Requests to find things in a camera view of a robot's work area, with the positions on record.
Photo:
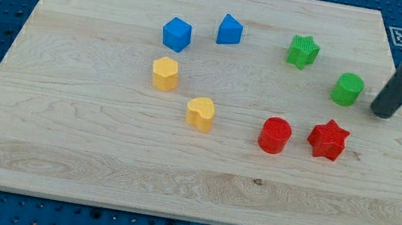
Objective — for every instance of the blue triangular prism block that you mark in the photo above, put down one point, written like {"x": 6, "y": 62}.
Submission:
{"x": 229, "y": 31}

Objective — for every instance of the yellow heart block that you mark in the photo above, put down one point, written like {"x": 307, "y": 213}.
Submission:
{"x": 200, "y": 113}

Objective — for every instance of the green star block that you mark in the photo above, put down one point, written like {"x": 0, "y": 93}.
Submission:
{"x": 303, "y": 51}

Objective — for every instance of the green cylinder block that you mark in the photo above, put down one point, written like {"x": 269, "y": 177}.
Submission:
{"x": 347, "y": 89}

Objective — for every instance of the red cylinder block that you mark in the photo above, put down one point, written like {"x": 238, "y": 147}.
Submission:
{"x": 274, "y": 135}

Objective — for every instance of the yellow hexagon block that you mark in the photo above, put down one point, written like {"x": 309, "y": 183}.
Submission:
{"x": 165, "y": 74}

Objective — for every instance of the red star block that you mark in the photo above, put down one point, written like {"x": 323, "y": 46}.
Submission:
{"x": 328, "y": 140}

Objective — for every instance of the blue cube block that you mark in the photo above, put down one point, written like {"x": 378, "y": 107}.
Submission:
{"x": 176, "y": 34}

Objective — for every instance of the wooden board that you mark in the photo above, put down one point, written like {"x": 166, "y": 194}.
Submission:
{"x": 80, "y": 120}

